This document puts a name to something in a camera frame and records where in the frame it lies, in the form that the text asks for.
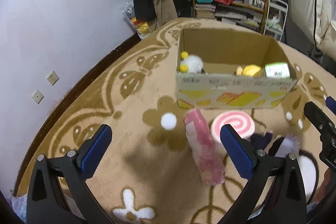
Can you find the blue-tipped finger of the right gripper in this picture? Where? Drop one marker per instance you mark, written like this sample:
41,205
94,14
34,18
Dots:
330,102

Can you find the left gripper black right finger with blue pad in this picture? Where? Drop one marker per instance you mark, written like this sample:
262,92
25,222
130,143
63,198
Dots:
286,200

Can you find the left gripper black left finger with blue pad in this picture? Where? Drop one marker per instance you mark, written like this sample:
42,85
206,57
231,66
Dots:
46,202

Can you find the purple anime doll plush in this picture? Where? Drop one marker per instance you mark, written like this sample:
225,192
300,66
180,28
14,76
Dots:
281,146

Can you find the green tissue pack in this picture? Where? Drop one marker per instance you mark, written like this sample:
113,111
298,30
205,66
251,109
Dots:
277,71

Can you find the pink tissue pack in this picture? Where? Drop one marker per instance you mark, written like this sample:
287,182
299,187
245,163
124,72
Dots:
204,148

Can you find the pink swirl lollipop plush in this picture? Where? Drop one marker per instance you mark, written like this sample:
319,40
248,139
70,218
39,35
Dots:
242,123

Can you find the yellow dog plush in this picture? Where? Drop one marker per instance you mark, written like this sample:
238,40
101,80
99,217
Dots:
248,70

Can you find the white fluffy chick plush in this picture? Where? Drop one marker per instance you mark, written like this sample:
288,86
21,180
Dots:
190,63

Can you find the person's right hand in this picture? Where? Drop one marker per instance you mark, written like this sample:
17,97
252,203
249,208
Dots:
322,192

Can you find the white utility cart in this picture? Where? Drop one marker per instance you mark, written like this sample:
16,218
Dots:
276,16

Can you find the beige patterned carpet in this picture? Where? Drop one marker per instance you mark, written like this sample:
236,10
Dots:
148,173

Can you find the white reclining chair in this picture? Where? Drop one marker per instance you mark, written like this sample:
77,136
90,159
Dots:
316,19

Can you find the open cardboard box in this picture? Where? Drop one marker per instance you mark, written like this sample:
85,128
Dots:
222,51

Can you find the stack of books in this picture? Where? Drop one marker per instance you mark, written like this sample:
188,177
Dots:
205,10

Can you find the plastic bag of toys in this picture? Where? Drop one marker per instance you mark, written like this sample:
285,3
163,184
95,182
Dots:
141,27

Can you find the lower wall socket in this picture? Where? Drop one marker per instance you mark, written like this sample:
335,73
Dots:
37,96

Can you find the wall socket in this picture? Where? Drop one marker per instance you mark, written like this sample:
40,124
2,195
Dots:
37,96
52,78

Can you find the upper wall socket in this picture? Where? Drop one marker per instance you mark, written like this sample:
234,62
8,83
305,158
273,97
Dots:
52,78

